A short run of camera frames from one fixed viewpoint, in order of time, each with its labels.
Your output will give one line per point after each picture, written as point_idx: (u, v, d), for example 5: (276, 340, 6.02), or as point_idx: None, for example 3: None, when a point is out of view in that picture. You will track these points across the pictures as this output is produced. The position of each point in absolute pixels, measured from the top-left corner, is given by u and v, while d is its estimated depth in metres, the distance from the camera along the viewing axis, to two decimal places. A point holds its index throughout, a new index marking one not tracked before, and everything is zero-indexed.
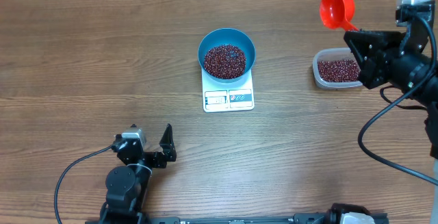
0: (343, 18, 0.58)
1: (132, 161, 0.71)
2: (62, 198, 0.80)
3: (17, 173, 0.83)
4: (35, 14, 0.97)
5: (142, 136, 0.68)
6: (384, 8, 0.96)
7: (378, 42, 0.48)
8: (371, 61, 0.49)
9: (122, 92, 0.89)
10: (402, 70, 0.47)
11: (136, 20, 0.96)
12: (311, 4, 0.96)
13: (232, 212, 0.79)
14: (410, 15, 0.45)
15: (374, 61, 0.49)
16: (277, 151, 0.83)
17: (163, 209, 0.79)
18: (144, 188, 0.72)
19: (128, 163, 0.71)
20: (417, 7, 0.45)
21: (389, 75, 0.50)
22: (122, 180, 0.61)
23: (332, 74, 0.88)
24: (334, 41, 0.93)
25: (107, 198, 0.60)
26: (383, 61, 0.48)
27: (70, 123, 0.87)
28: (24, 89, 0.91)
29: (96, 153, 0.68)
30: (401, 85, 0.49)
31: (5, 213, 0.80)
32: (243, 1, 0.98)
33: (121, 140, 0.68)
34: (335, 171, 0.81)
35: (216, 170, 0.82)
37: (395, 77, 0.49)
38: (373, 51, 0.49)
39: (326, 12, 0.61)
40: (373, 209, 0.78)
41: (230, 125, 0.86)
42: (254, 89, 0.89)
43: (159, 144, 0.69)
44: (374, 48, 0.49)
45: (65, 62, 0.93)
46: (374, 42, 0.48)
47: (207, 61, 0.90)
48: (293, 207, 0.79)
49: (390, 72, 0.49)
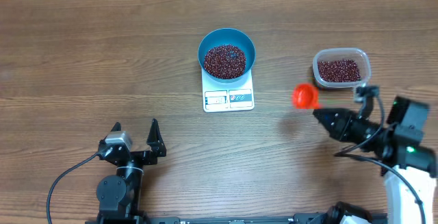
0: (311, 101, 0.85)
1: (122, 164, 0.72)
2: (62, 198, 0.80)
3: (17, 173, 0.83)
4: (35, 14, 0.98)
5: (126, 140, 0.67)
6: (383, 8, 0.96)
7: (343, 113, 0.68)
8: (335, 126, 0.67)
9: (122, 92, 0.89)
10: (360, 131, 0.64)
11: (136, 21, 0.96)
12: (311, 4, 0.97)
13: (232, 212, 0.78)
14: (366, 92, 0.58)
15: (342, 122, 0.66)
16: (277, 151, 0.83)
17: (163, 209, 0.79)
18: (138, 188, 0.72)
19: (118, 166, 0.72)
20: (369, 88, 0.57)
21: (352, 133, 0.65)
22: (113, 190, 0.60)
23: (332, 74, 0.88)
24: (334, 41, 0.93)
25: (100, 209, 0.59)
26: (347, 123, 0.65)
27: (70, 123, 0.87)
28: (24, 89, 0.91)
29: (81, 163, 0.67)
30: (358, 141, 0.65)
31: (5, 213, 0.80)
32: (243, 1, 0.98)
33: (105, 146, 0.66)
34: (335, 171, 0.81)
35: (216, 170, 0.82)
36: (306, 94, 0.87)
37: (354, 136, 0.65)
38: (339, 118, 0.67)
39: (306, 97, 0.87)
40: (373, 209, 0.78)
41: (230, 125, 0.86)
42: (254, 89, 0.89)
43: (148, 142, 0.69)
44: (339, 117, 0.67)
45: (65, 62, 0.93)
46: (340, 114, 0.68)
47: (207, 61, 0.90)
48: (293, 207, 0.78)
49: (352, 132, 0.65)
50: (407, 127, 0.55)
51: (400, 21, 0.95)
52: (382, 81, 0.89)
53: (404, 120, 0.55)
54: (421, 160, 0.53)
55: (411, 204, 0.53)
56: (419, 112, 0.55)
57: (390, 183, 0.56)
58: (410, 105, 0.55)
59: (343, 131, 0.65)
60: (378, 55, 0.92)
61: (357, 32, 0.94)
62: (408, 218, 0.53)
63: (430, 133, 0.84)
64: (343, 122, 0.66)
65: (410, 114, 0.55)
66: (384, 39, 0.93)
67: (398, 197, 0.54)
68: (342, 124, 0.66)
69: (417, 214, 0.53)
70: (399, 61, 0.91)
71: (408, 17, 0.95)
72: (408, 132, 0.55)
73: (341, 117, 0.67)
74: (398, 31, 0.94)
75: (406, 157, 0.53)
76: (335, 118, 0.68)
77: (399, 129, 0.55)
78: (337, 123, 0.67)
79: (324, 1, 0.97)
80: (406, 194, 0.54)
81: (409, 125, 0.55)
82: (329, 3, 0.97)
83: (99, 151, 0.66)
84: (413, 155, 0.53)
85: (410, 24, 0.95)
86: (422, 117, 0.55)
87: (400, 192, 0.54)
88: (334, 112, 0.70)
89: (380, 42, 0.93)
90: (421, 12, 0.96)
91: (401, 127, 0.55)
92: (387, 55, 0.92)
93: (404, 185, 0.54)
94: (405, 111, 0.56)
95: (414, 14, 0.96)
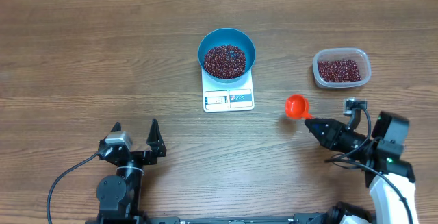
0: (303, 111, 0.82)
1: (122, 164, 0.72)
2: (62, 198, 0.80)
3: (17, 173, 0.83)
4: (35, 14, 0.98)
5: (126, 140, 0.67)
6: (384, 8, 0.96)
7: (332, 122, 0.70)
8: (325, 135, 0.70)
9: (122, 92, 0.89)
10: (348, 142, 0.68)
11: (136, 21, 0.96)
12: (311, 4, 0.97)
13: (232, 212, 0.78)
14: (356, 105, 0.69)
15: (332, 132, 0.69)
16: (277, 151, 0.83)
17: (163, 209, 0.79)
18: (138, 188, 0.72)
19: (118, 166, 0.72)
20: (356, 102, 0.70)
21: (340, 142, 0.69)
22: (113, 190, 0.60)
23: (332, 74, 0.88)
24: (334, 41, 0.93)
25: (100, 210, 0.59)
26: (337, 133, 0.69)
27: (70, 123, 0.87)
28: (24, 89, 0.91)
29: (81, 163, 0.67)
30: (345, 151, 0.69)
31: (5, 213, 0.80)
32: (243, 1, 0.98)
33: (105, 146, 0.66)
34: (335, 171, 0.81)
35: (216, 170, 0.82)
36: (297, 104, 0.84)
37: (342, 146, 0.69)
38: (328, 127, 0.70)
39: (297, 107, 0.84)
40: (373, 209, 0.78)
41: (230, 125, 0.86)
42: (254, 89, 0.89)
43: (148, 142, 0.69)
44: (328, 126, 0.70)
45: (65, 62, 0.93)
46: (330, 122, 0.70)
47: (207, 61, 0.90)
48: (293, 207, 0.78)
49: (341, 142, 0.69)
50: (389, 142, 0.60)
51: (400, 21, 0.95)
52: (383, 81, 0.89)
53: (386, 135, 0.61)
54: (400, 168, 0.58)
55: (396, 203, 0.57)
56: (400, 128, 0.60)
57: (375, 187, 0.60)
58: (392, 121, 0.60)
59: (333, 140, 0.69)
60: (378, 55, 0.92)
61: (357, 32, 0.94)
62: (396, 217, 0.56)
63: (430, 133, 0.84)
64: (333, 132, 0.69)
65: (392, 129, 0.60)
66: (384, 39, 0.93)
67: (384, 198, 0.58)
68: (332, 133, 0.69)
69: (403, 212, 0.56)
70: (399, 61, 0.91)
71: (408, 17, 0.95)
72: (390, 145, 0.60)
73: (331, 127, 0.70)
74: (398, 31, 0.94)
75: (387, 166, 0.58)
76: (325, 127, 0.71)
77: (382, 144, 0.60)
78: (327, 132, 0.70)
79: (325, 1, 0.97)
80: (391, 192, 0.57)
81: (390, 140, 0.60)
82: (329, 3, 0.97)
83: (99, 150, 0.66)
84: (393, 164, 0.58)
85: (410, 24, 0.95)
86: (403, 132, 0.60)
87: (384, 192, 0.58)
88: (323, 122, 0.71)
89: (380, 42, 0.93)
90: (421, 12, 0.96)
91: (384, 142, 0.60)
92: (387, 55, 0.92)
93: (388, 186, 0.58)
94: (387, 127, 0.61)
95: (414, 14, 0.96)
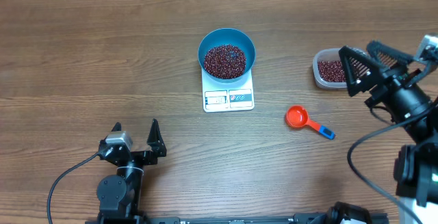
0: (304, 120, 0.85)
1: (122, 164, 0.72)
2: (62, 198, 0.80)
3: (17, 173, 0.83)
4: (35, 14, 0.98)
5: (126, 140, 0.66)
6: (384, 8, 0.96)
7: (377, 75, 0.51)
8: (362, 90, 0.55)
9: (122, 92, 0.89)
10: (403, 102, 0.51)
11: (136, 20, 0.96)
12: (311, 4, 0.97)
13: (232, 212, 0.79)
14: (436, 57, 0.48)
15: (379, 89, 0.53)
16: (277, 151, 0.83)
17: (163, 209, 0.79)
18: (138, 188, 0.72)
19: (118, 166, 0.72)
20: None
21: (390, 104, 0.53)
22: (113, 190, 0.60)
23: (332, 74, 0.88)
24: (334, 41, 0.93)
25: (100, 209, 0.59)
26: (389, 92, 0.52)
27: (70, 123, 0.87)
28: (24, 89, 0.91)
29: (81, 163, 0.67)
30: (395, 113, 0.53)
31: (5, 213, 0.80)
32: (243, 1, 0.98)
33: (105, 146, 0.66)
34: (335, 170, 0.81)
35: (216, 170, 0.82)
36: (296, 114, 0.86)
37: (393, 105, 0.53)
38: (372, 79, 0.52)
39: (298, 116, 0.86)
40: (373, 209, 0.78)
41: (230, 125, 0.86)
42: (254, 89, 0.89)
43: (148, 142, 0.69)
44: (373, 76, 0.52)
45: (65, 62, 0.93)
46: (374, 71, 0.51)
47: (207, 61, 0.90)
48: (293, 207, 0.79)
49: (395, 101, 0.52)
50: None
51: (400, 21, 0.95)
52: None
53: None
54: None
55: None
56: None
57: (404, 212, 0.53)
58: None
59: (378, 98, 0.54)
60: None
61: (357, 32, 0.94)
62: None
63: None
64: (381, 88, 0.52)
65: None
66: (384, 39, 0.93)
67: None
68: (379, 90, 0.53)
69: None
70: None
71: (409, 17, 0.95)
72: None
73: (377, 80, 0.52)
74: (398, 31, 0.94)
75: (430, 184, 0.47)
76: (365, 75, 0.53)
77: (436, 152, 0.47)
78: (367, 85, 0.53)
79: (325, 1, 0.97)
80: None
81: None
82: (329, 3, 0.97)
83: (99, 150, 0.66)
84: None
85: (410, 24, 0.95)
86: None
87: None
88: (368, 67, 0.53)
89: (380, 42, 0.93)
90: (421, 11, 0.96)
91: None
92: None
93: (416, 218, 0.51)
94: None
95: (415, 13, 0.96)
